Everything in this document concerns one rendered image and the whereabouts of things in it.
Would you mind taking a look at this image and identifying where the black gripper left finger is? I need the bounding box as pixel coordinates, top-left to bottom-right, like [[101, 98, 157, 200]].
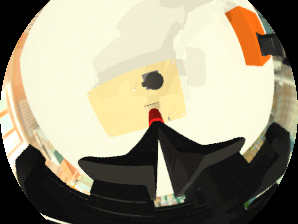
[[77, 121, 158, 201]]

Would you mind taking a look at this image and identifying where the pale yellow plate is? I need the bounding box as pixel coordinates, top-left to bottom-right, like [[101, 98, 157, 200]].
[[86, 59, 186, 139]]

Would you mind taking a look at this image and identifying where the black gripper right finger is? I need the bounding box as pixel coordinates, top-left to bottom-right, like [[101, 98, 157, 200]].
[[157, 121, 246, 197]]

